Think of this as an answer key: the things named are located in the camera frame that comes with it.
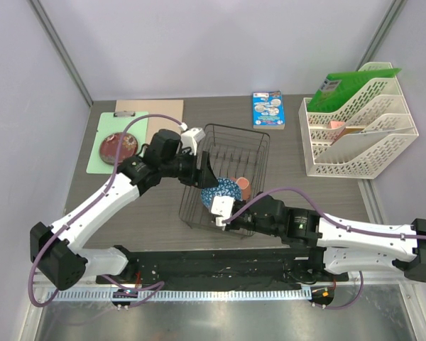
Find light green clipboard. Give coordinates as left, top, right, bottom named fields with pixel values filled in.
left=86, top=112, right=148, bottom=175

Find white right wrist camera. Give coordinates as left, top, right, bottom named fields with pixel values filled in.
left=209, top=196, right=235, bottom=230

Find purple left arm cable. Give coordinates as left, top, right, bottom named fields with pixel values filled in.
left=28, top=114, right=184, bottom=308

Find white slotted cable duct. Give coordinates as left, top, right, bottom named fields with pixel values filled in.
left=53, top=287, right=312, bottom=303

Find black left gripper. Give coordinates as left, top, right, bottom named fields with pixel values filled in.
left=160, top=146, right=218, bottom=188

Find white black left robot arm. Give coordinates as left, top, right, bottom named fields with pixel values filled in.
left=30, top=128, right=219, bottom=291

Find green plastic folder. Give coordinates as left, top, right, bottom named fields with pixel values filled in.
left=307, top=67, right=401, bottom=113

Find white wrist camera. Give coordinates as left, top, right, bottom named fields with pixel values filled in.
left=178, top=122, right=205, bottom=156
left=209, top=196, right=235, bottom=230

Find white bowl red diamond pattern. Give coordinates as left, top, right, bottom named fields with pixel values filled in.
left=201, top=178, right=242, bottom=209

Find white plastic file organizer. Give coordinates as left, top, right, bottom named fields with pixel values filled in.
left=298, top=77, right=419, bottom=179

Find grey wire dish rack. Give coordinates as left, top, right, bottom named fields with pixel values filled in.
left=179, top=124, right=270, bottom=232

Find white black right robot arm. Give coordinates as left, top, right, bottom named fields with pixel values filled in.
left=226, top=195, right=426, bottom=283

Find blue picture book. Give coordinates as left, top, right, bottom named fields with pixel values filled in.
left=252, top=91, right=285, bottom=130

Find pink dotted ceramic mug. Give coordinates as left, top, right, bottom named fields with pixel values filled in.
left=231, top=177, right=251, bottom=201

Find red floral plate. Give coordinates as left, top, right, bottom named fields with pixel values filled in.
left=99, top=132, right=138, bottom=165

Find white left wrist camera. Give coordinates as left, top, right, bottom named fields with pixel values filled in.
left=178, top=122, right=205, bottom=156

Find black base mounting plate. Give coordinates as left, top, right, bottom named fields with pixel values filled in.
left=112, top=247, right=349, bottom=291

